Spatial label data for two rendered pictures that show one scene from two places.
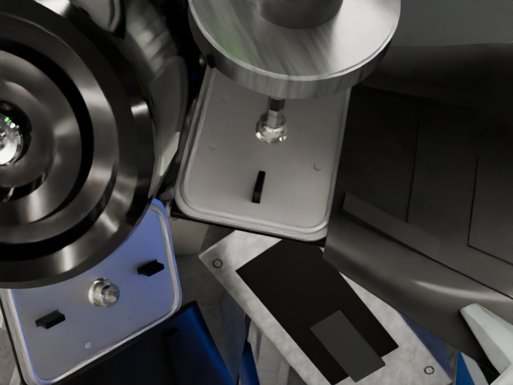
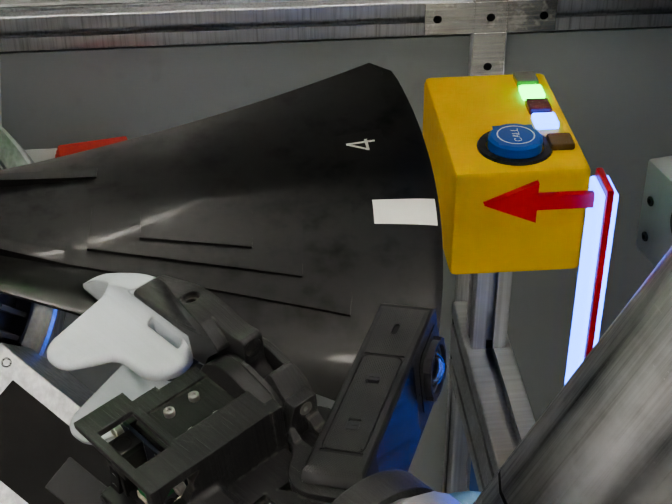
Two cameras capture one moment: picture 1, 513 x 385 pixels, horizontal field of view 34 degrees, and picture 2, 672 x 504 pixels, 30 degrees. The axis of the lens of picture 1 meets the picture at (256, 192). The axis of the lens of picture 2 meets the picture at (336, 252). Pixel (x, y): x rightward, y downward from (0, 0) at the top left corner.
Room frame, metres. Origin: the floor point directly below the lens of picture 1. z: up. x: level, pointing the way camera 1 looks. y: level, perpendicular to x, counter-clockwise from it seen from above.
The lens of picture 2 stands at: (-0.37, -0.14, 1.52)
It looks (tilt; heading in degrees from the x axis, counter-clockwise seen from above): 34 degrees down; 353
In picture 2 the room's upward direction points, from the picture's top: straight up
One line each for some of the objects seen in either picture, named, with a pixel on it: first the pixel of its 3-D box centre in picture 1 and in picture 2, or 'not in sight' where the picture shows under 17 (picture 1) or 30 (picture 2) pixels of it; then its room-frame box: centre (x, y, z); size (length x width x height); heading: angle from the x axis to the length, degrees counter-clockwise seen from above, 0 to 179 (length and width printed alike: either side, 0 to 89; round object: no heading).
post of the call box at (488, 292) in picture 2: not in sight; (490, 279); (0.47, -0.38, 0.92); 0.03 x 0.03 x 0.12; 87
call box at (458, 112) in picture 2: not in sight; (498, 176); (0.47, -0.38, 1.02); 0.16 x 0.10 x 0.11; 177
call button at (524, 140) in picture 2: not in sight; (515, 143); (0.42, -0.37, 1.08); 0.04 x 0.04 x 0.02
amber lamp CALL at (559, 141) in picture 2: not in sight; (560, 141); (0.42, -0.41, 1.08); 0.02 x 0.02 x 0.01; 87
